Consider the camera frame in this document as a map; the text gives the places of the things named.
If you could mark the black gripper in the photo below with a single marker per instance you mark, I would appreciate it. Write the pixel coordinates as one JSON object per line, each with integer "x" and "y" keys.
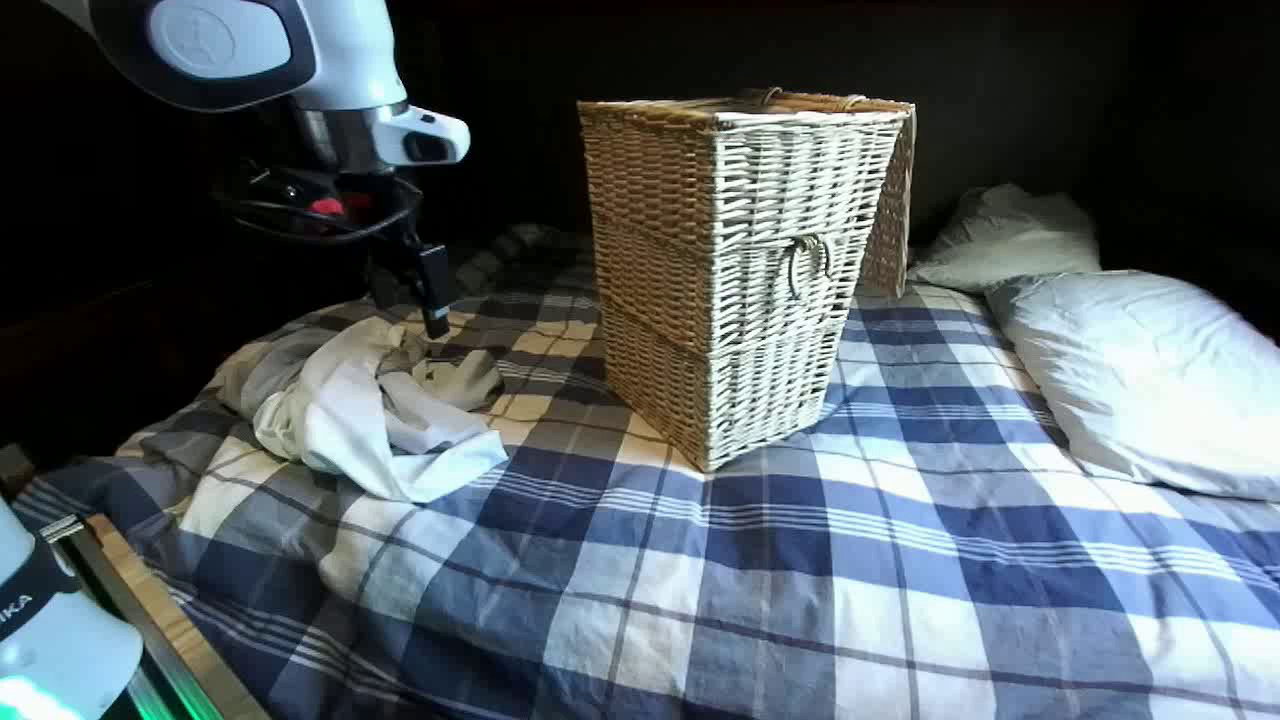
{"x": 404, "y": 264}

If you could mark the white cloth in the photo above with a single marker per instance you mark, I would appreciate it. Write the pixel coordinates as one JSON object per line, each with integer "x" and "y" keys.
{"x": 402, "y": 446}

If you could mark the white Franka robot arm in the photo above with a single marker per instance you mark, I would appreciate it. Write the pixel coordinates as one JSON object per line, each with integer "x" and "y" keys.
{"x": 345, "y": 55}

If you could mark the crumpled grey cloth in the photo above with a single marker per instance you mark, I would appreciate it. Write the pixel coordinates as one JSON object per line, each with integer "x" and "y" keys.
{"x": 285, "y": 375}

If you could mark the wicker laundry basket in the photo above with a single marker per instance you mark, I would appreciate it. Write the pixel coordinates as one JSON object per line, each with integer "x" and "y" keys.
{"x": 772, "y": 264}

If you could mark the metal robot mounting platform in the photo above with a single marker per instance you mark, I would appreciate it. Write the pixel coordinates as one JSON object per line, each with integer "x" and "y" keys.
{"x": 144, "y": 603}

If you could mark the blue plaid bedspread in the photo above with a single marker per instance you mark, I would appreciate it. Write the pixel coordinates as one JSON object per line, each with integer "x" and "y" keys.
{"x": 802, "y": 573}

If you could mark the small grey-white pillow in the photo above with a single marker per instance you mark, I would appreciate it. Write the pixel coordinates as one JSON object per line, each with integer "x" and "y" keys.
{"x": 1002, "y": 241}

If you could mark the large white pillow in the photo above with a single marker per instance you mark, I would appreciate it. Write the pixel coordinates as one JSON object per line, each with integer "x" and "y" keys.
{"x": 1145, "y": 375}

